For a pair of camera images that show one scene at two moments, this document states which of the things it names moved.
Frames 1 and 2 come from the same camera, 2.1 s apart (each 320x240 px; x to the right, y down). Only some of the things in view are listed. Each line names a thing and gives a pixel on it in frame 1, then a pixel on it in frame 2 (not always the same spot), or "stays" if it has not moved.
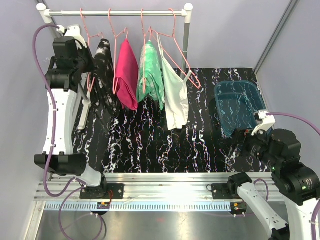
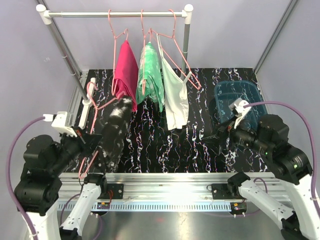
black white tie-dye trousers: (103, 96) -> (110, 156)
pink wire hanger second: (115, 36) stays
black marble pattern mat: (139, 141) stays
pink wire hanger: (90, 88) -> (87, 167)
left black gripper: (91, 65) -> (88, 142)
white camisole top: (176, 95) stays
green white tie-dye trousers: (150, 78) stays
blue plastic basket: (237, 102) stays
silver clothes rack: (45, 15) stays
